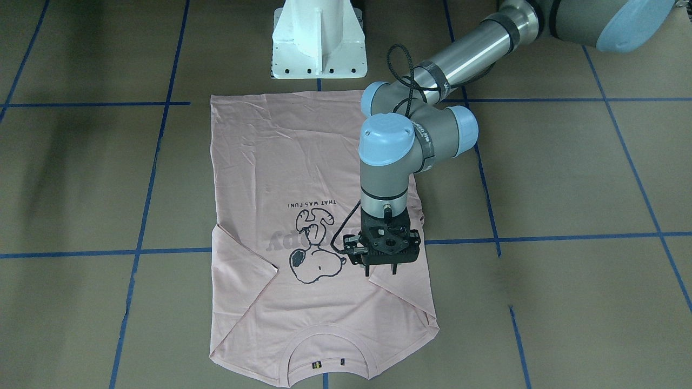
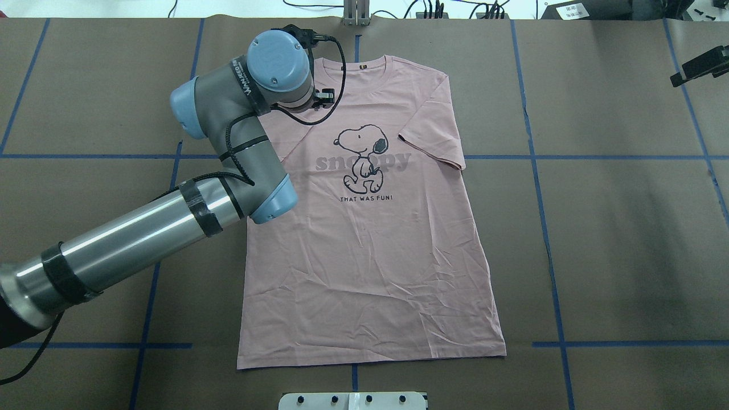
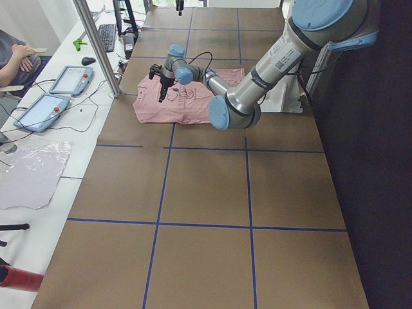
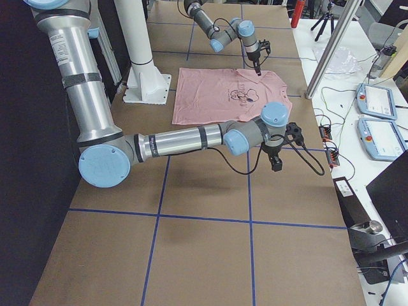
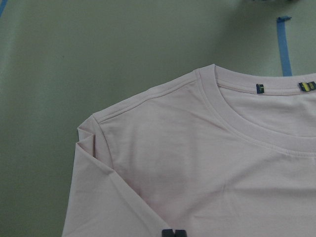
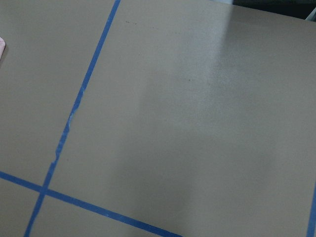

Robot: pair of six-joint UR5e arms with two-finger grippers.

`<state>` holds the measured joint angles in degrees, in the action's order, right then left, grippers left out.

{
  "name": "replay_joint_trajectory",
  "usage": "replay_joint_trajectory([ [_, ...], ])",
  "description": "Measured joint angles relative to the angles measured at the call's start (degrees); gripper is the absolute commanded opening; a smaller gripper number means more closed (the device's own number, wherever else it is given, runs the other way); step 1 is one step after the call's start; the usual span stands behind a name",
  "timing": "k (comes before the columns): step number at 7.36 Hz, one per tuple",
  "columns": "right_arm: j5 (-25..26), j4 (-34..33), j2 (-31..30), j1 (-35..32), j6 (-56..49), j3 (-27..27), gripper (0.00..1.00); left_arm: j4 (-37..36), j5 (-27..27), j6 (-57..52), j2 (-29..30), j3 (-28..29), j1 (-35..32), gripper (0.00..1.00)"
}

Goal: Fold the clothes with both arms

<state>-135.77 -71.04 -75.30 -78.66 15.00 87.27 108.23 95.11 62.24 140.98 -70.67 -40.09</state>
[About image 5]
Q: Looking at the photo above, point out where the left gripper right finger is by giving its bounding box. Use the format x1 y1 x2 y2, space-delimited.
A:
175 230 187 237

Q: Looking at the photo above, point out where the pink snoopy t-shirt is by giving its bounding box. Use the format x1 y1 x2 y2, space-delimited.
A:
62 65 316 237

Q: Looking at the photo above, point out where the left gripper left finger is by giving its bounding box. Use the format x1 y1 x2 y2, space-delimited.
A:
161 229 175 237

